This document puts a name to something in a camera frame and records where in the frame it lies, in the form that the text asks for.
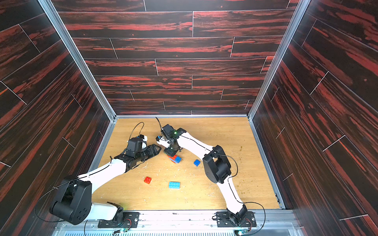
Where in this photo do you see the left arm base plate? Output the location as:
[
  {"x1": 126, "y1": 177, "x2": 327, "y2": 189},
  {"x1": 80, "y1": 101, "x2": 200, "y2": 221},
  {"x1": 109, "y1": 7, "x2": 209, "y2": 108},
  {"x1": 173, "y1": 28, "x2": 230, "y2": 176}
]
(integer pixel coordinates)
[{"x1": 97, "y1": 211, "x2": 140, "y2": 229}]

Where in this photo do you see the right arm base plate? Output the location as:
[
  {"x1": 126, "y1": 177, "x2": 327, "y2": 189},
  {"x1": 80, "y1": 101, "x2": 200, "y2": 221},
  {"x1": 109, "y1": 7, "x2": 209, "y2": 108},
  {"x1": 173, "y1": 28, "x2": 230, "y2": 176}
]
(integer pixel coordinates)
[{"x1": 212, "y1": 210, "x2": 257, "y2": 228}]

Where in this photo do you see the cyan lego brick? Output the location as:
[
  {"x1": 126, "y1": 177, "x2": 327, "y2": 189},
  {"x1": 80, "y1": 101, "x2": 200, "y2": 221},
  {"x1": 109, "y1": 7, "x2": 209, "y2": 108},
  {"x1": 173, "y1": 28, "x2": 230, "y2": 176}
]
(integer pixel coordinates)
[{"x1": 168, "y1": 182, "x2": 181, "y2": 189}]

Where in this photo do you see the small red lego brick lower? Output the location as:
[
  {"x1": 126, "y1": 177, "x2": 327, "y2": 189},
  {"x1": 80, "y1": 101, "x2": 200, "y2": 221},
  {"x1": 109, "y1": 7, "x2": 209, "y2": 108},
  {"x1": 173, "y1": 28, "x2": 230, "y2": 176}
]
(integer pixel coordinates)
[{"x1": 144, "y1": 177, "x2": 152, "y2": 184}]

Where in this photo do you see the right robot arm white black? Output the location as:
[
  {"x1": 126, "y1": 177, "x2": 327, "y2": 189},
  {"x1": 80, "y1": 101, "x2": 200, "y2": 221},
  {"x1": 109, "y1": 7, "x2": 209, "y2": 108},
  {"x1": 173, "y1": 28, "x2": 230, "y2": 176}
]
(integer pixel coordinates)
[{"x1": 156, "y1": 124, "x2": 248, "y2": 221}]

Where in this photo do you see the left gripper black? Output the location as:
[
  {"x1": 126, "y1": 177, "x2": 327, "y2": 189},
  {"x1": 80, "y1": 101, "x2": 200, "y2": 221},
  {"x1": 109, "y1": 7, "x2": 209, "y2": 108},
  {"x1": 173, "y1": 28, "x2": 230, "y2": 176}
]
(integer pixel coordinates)
[{"x1": 135, "y1": 144, "x2": 162, "y2": 163}]

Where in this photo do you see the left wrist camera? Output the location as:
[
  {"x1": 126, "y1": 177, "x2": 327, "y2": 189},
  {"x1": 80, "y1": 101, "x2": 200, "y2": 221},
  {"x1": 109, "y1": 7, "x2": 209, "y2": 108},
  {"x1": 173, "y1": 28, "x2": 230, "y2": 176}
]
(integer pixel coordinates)
[{"x1": 138, "y1": 134, "x2": 148, "y2": 149}]

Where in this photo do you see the aluminium front rail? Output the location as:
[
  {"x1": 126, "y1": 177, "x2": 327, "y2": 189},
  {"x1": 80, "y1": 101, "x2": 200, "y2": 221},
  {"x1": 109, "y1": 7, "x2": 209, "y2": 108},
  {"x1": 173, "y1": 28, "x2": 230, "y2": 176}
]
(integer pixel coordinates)
[{"x1": 53, "y1": 209, "x2": 306, "y2": 236}]

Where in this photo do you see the red long lego brick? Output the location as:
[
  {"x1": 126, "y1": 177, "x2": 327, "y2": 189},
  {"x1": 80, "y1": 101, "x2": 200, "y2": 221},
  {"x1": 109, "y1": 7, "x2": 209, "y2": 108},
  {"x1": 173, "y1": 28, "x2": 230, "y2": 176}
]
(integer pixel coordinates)
[{"x1": 168, "y1": 155, "x2": 180, "y2": 163}]

